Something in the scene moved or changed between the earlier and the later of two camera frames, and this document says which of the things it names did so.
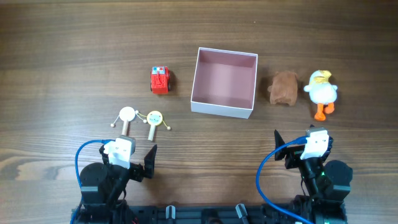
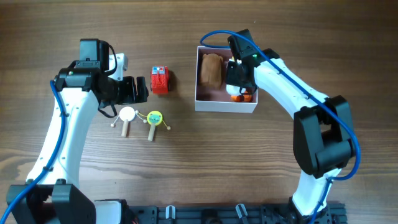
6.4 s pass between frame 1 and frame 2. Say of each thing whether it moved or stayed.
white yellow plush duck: moved
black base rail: stayed
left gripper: moved
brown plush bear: moved
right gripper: moved
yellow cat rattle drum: stayed
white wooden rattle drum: stayed
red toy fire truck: stayed
